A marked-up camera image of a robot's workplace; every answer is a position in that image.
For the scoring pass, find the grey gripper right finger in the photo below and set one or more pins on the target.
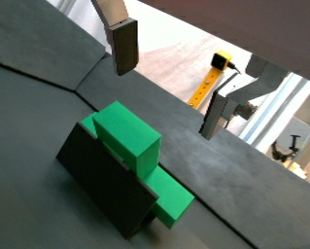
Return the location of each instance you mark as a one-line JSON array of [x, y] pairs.
[[225, 106]]

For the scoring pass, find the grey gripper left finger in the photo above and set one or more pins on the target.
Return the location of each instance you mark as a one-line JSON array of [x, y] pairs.
[[122, 34]]

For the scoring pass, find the green bridge-shaped object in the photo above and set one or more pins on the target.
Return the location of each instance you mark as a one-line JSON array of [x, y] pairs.
[[134, 142]]

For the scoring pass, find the black angled fixture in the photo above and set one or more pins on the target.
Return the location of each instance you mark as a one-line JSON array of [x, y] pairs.
[[120, 194]]

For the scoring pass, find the yellow camera mount bracket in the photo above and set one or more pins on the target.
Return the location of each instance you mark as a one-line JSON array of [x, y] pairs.
[[218, 65]]

